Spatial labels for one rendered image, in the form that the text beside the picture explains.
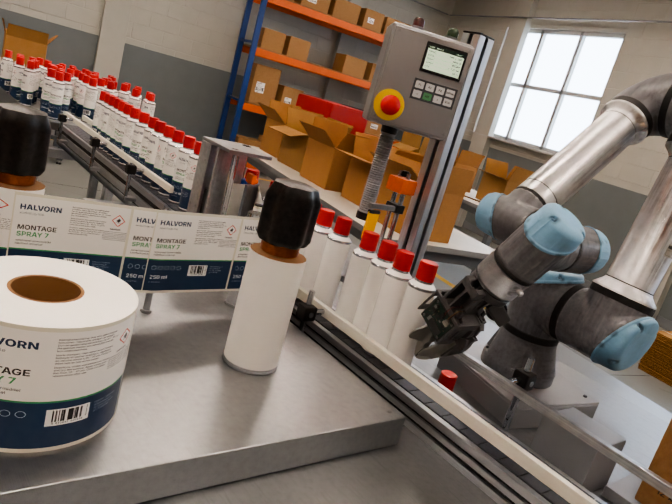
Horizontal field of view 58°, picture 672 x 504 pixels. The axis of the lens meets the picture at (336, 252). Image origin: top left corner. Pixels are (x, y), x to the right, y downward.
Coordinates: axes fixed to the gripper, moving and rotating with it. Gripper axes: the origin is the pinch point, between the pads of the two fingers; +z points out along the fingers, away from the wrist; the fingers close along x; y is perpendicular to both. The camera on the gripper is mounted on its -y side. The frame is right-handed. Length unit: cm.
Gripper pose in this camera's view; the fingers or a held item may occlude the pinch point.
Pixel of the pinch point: (423, 351)
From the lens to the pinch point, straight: 108.9
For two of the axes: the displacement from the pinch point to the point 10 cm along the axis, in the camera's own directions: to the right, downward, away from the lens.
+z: -5.3, 6.3, 5.7
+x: 3.8, 7.8, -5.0
